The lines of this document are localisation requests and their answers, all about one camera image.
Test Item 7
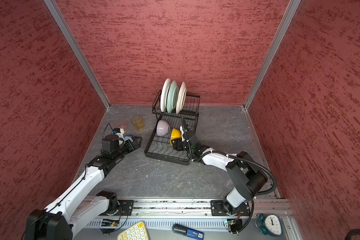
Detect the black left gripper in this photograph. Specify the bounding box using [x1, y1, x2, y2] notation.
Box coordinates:
[113, 136, 143, 161]

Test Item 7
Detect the white blue floral bowl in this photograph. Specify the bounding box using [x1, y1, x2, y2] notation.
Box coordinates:
[124, 135, 135, 142]

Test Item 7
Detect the yellow bowl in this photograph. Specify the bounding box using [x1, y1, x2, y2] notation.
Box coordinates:
[171, 129, 182, 146]

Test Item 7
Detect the amber glass cup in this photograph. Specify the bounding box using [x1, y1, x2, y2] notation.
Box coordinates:
[131, 115, 145, 131]

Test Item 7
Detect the lilac ceramic bowl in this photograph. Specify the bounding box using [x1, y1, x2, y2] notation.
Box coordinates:
[157, 120, 171, 137]

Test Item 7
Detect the white plate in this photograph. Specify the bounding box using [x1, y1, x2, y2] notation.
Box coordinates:
[160, 78, 172, 113]

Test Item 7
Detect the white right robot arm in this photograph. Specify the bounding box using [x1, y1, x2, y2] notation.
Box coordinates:
[171, 131, 270, 216]

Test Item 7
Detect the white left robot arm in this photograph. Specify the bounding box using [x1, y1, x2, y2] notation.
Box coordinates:
[21, 134, 142, 240]

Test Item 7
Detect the black metal dish rack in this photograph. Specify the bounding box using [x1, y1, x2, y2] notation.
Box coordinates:
[143, 89, 201, 166]

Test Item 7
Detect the cream plate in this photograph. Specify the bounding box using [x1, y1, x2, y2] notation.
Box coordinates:
[176, 82, 187, 114]

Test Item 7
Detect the mint green plate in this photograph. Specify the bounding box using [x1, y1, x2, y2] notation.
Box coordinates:
[167, 81, 179, 113]

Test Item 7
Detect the blue black marker tool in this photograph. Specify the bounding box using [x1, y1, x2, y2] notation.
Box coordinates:
[172, 224, 205, 240]

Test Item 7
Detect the yellow keypad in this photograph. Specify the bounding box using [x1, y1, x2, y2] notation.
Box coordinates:
[117, 222, 150, 240]

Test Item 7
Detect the teal analog clock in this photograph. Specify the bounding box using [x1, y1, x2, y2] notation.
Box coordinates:
[255, 214, 283, 237]

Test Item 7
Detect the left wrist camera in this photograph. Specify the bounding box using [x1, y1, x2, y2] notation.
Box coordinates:
[101, 128, 125, 154]

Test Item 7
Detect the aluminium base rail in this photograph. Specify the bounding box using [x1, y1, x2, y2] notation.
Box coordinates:
[118, 197, 294, 219]

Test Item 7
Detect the aluminium left corner post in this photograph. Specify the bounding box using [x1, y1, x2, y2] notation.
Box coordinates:
[44, 0, 112, 111]

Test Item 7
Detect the aluminium corner post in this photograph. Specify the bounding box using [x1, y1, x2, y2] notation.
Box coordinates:
[44, 0, 112, 111]
[244, 0, 301, 111]

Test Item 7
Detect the aluminium right corner post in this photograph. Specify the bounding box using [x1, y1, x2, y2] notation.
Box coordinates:
[244, 0, 301, 111]

